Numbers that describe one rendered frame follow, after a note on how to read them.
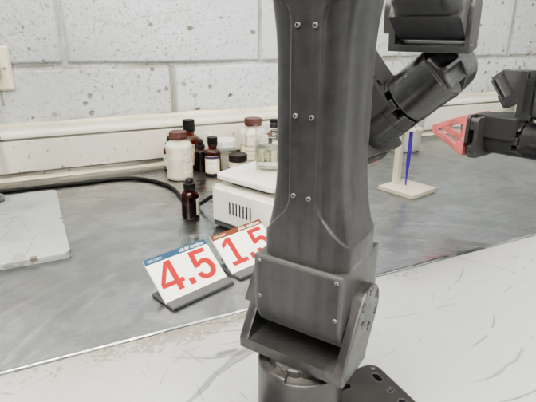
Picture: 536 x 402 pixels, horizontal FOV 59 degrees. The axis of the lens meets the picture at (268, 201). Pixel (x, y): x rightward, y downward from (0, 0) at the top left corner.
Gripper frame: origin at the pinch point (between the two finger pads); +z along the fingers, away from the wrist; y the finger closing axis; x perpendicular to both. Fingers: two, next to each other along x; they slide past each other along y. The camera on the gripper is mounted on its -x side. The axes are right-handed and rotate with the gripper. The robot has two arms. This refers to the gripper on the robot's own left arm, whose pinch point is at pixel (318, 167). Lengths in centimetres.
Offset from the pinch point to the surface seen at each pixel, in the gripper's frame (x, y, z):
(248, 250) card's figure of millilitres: 4.3, 7.1, 12.0
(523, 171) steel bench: 17, -67, 0
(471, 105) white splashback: -5, -106, 13
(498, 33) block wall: -20, -119, -2
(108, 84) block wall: -45, -9, 43
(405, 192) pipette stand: 8.2, -32.8, 9.2
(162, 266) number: 1.3, 19.2, 13.2
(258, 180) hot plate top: -4.2, -0.8, 10.9
